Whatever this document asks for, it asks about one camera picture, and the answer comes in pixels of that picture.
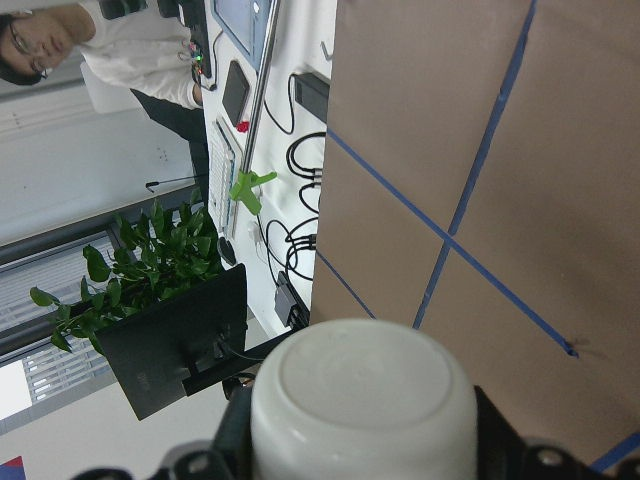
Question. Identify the green potted plant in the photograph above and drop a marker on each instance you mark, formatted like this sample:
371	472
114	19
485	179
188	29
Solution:
165	253

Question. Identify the computer mouse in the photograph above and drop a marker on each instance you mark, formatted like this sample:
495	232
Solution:
226	251

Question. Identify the teach pendant tablet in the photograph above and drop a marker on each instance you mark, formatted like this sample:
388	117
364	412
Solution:
245	22

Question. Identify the black monitor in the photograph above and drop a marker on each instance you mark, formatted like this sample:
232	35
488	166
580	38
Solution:
182	345

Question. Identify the black device box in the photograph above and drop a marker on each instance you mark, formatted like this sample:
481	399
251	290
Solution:
289	306

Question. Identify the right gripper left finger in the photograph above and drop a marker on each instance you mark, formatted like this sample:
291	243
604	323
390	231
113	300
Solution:
227	456

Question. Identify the operator in white shirt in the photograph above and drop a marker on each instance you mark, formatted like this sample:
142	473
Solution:
142	51

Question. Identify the black smartphone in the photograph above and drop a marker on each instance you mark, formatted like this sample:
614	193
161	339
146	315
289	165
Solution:
236	92

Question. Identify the pale green plastic cup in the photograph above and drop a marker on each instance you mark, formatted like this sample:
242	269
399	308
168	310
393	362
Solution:
363	399

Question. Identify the green handled reacher grabber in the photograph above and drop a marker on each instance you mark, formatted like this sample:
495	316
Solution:
242	190

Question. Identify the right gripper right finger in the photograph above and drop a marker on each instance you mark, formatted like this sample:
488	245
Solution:
503	454

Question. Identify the white keyboard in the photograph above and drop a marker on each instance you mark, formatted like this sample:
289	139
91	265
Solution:
225	157

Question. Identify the black power adapter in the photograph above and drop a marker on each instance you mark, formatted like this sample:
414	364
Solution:
312	92

